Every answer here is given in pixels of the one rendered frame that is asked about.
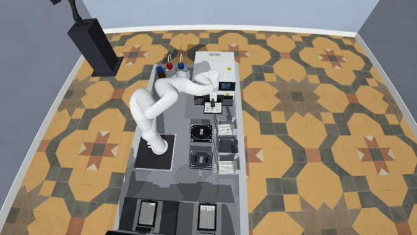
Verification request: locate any brown glass bottle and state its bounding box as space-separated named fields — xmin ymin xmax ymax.
xmin=157 ymin=71 xmax=166 ymax=79

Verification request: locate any red bottle cap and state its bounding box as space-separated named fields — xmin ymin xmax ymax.
xmin=166 ymin=62 xmax=173 ymax=69

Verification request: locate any white plastic bottle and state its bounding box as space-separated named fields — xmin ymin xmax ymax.
xmin=166 ymin=67 xmax=177 ymax=77
xmin=177 ymin=68 xmax=188 ymax=79

